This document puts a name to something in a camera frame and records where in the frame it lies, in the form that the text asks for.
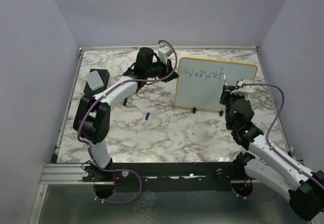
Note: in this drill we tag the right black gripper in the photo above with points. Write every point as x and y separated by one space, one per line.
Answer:
227 94

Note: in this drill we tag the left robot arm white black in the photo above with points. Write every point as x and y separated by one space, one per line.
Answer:
92 119

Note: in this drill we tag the white whiteboard marker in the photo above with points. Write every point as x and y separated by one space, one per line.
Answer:
225 80

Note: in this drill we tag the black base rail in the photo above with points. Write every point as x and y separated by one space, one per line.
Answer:
168 177

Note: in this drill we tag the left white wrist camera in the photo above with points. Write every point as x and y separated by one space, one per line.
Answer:
164 52

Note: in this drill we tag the yellow framed whiteboard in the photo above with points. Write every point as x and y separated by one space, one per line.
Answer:
200 81

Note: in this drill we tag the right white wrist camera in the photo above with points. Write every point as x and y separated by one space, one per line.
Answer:
243 88

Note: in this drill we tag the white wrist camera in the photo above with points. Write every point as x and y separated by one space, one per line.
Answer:
243 88
164 52

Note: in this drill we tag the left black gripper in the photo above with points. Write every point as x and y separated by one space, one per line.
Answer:
167 69

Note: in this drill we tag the aluminium extrusion rail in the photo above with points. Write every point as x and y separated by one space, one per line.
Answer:
61 174

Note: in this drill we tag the grey whiteboard eraser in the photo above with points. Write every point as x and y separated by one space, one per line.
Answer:
94 80

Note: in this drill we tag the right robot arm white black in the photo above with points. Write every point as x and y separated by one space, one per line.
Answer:
267 163

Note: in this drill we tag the black box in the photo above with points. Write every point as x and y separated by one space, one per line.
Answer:
104 74

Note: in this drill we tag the blue handled pliers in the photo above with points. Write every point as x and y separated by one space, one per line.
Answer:
125 102

